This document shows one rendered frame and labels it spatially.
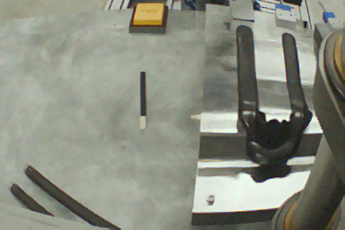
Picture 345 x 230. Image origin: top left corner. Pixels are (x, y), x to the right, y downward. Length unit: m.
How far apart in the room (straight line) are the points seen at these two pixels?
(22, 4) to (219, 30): 1.75
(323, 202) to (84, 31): 1.06
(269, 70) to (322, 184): 0.81
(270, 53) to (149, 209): 0.41
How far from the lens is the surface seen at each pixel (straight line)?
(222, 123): 1.15
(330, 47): 0.44
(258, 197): 1.15
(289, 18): 1.39
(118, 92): 1.37
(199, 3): 2.06
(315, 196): 0.54
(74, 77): 1.41
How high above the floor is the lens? 1.84
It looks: 50 degrees down
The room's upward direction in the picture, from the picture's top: straight up
